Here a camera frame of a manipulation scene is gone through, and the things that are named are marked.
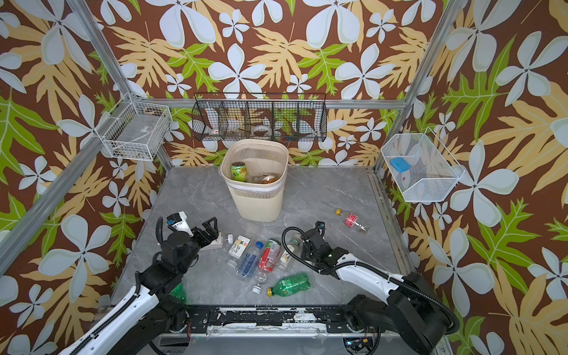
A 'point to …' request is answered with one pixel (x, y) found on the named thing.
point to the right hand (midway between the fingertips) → (304, 246)
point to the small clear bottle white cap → (259, 278)
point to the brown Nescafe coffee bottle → (265, 179)
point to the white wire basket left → (136, 130)
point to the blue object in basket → (399, 164)
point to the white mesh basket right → (424, 168)
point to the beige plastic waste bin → (254, 171)
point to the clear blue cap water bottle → (247, 263)
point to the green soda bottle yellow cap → (289, 285)
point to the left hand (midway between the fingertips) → (209, 221)
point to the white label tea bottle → (237, 251)
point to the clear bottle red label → (353, 220)
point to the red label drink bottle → (270, 255)
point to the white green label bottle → (287, 261)
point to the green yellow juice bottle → (239, 171)
